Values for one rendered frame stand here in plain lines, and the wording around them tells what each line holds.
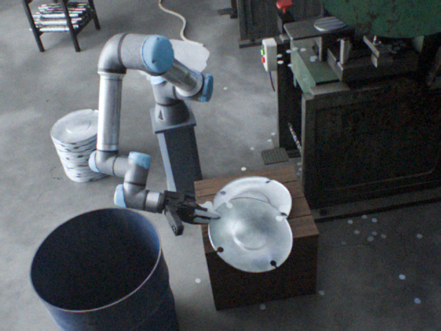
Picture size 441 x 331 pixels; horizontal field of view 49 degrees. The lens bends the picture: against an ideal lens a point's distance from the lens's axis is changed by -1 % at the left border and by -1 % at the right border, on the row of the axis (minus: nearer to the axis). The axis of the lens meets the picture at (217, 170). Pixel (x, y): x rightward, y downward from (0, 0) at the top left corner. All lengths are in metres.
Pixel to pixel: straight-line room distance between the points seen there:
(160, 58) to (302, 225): 0.75
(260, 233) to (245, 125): 1.25
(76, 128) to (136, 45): 1.06
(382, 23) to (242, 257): 0.84
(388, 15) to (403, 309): 1.07
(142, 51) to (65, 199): 1.21
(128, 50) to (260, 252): 0.78
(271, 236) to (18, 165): 1.72
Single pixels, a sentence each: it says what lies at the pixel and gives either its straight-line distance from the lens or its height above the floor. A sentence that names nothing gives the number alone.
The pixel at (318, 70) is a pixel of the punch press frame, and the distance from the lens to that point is 1.99.
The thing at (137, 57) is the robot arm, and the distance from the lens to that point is 1.60.
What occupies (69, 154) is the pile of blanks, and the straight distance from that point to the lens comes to 2.54.
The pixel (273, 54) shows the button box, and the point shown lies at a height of 0.58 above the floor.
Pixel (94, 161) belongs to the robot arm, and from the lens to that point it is 1.73.
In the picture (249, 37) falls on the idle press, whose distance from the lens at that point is 3.68.
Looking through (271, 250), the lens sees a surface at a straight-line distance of 1.64.
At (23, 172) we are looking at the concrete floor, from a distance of 2.89.
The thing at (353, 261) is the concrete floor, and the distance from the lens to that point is 2.10.
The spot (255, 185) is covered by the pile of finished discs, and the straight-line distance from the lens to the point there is 1.87.
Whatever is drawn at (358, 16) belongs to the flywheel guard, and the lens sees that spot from 1.53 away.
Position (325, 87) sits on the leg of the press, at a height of 0.64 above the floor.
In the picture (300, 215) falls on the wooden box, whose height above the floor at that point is 0.35.
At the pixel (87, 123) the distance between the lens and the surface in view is 2.59.
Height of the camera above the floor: 1.63
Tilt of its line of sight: 40 degrees down
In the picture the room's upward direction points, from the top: 8 degrees counter-clockwise
